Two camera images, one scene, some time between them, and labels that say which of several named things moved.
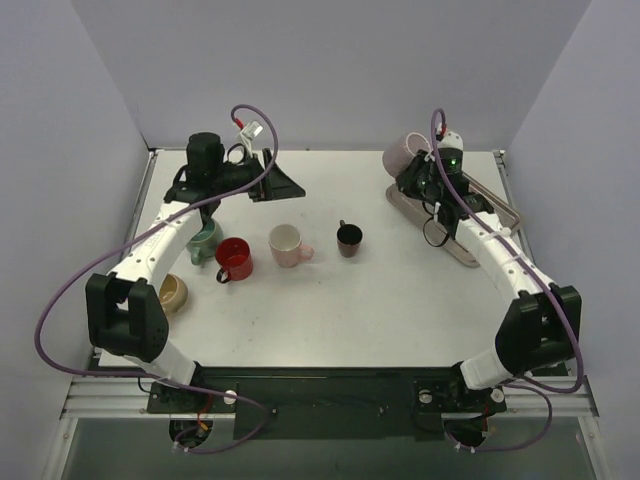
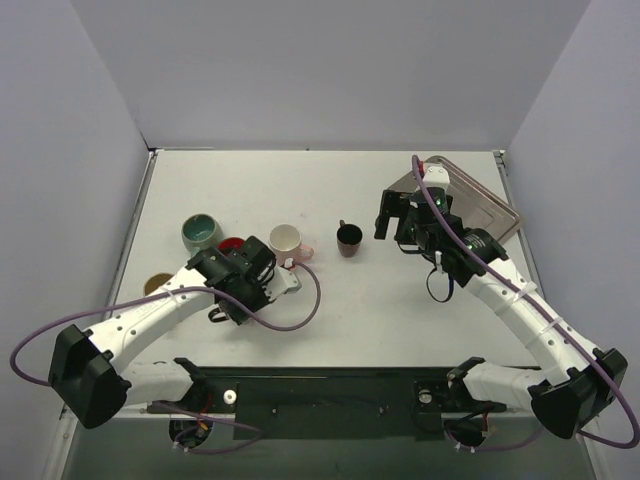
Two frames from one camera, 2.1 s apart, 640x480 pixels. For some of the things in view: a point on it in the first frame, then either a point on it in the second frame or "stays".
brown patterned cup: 349,237 stays
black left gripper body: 267,175 to 257,251
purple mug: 396,159 to 234,312
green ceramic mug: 204,244 stays
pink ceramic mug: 286,245 stays
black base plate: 333,403 stays
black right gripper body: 411,173 to 395,213
